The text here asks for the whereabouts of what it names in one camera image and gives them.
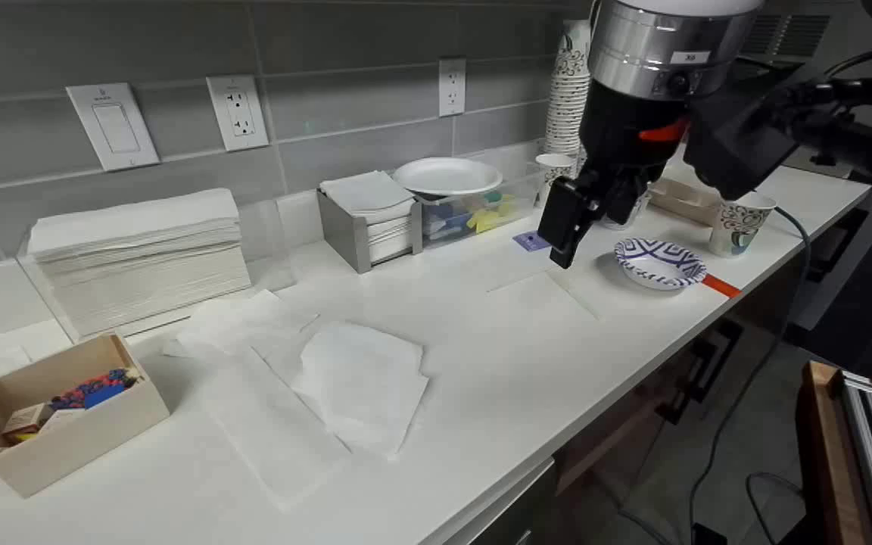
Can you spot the tall stack of paper cups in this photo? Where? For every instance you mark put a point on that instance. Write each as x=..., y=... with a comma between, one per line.
x=567, y=88

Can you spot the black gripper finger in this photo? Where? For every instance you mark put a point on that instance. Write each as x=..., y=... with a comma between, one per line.
x=564, y=219

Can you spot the grey napkin holder with napkins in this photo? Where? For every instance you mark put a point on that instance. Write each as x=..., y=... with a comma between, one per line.
x=366, y=219

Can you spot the white light switch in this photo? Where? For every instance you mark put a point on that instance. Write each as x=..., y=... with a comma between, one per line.
x=114, y=126

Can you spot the white paper plate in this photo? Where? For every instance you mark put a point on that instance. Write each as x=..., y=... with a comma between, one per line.
x=450, y=175

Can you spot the cardboard box with items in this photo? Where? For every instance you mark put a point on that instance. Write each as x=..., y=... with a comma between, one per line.
x=68, y=410

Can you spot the orange tape strip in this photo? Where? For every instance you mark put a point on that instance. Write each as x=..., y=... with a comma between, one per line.
x=730, y=291

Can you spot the loose white napkins pile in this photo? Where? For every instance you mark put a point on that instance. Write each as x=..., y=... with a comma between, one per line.
x=297, y=393

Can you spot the stack of white paper towels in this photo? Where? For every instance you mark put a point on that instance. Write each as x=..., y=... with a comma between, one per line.
x=138, y=262

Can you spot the brown flat box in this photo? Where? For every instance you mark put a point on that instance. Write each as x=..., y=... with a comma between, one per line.
x=684, y=199

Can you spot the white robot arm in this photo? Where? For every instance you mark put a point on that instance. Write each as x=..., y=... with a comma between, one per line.
x=664, y=81

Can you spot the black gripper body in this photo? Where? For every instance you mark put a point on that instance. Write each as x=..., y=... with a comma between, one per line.
x=628, y=144

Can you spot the patterned paper cup at edge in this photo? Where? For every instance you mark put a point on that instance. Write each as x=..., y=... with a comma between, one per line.
x=737, y=221

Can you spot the blue patterned bowl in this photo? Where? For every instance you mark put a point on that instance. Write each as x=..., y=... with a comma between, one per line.
x=659, y=264

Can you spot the small blue card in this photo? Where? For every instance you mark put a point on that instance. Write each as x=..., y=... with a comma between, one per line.
x=531, y=240

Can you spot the white power outlet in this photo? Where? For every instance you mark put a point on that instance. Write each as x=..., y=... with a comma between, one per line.
x=236, y=110
x=451, y=86

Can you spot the white power outlet right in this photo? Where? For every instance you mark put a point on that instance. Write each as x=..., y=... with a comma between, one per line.
x=451, y=86

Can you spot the clear plastic container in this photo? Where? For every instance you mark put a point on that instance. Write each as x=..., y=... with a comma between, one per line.
x=461, y=215

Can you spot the white power outlet left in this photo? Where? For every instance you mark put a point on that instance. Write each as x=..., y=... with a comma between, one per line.
x=236, y=110

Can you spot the patterned paper cup near wall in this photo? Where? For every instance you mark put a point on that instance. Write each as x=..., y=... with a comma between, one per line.
x=552, y=168

